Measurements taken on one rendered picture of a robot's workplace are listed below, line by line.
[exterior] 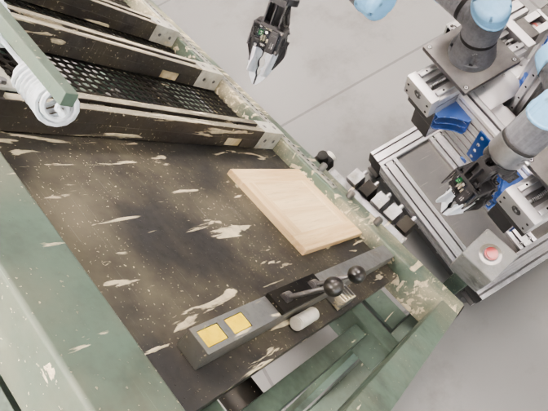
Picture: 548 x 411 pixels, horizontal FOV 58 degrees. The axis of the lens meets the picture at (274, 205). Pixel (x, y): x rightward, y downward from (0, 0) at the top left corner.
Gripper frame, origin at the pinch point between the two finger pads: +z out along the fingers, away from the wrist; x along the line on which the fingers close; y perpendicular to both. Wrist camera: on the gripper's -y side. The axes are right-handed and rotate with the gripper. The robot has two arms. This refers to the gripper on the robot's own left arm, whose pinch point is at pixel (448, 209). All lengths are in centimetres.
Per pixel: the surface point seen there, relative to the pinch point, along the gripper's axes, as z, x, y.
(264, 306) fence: 6.4, 1.7, 49.0
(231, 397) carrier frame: 90, 6, 34
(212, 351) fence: -3, 7, 65
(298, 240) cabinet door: 26.4, -14.6, 21.5
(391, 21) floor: 73, -139, -149
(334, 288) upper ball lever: -1.3, 5.7, 38.9
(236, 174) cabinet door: 29, -39, 26
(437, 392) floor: 120, 45, -63
